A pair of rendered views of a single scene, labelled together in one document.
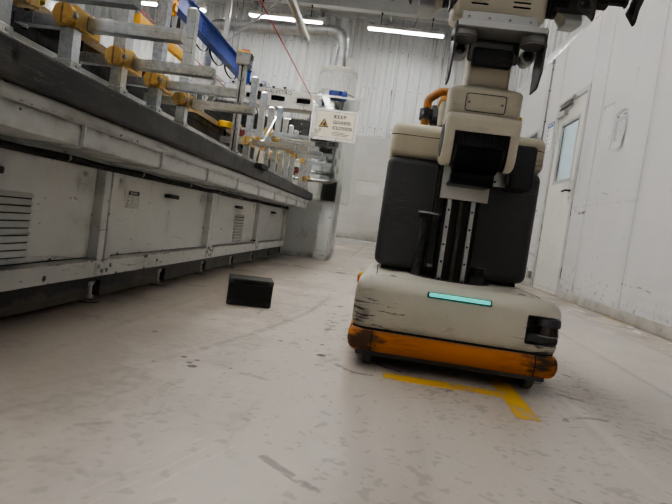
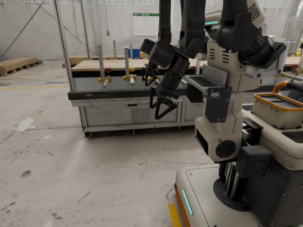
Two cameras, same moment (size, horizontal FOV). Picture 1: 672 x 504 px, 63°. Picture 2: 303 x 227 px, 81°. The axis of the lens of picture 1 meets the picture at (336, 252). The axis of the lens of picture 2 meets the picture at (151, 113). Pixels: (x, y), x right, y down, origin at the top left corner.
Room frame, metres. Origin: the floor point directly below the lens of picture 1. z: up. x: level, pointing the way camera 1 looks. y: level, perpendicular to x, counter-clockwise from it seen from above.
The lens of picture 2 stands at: (1.21, -1.13, 1.24)
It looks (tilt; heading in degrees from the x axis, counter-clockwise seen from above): 24 degrees down; 78
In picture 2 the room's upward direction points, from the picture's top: straight up
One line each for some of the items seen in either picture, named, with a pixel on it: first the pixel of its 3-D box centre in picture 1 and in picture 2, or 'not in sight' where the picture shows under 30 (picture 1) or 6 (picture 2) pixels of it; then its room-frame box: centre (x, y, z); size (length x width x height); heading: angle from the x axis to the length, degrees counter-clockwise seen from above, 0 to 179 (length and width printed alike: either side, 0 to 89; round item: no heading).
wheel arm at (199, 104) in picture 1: (199, 104); not in sight; (2.14, 0.60, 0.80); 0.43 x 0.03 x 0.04; 86
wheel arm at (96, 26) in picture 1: (100, 28); (131, 79); (1.39, 0.66, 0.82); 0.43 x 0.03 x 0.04; 86
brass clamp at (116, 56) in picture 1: (124, 61); (153, 79); (1.62, 0.69, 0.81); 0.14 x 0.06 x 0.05; 176
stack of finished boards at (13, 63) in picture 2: not in sight; (12, 63); (-2.51, 6.80, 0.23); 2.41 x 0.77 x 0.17; 87
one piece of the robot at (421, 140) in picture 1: (457, 194); (259, 153); (2.03, -0.42, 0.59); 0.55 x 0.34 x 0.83; 86
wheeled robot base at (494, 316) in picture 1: (442, 312); (231, 205); (1.93, -0.41, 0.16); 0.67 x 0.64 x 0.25; 176
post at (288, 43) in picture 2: (250, 119); (282, 64); (3.10, 0.58, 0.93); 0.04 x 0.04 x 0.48; 86
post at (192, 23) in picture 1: (186, 72); (197, 68); (2.10, 0.66, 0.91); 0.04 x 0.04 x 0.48; 86
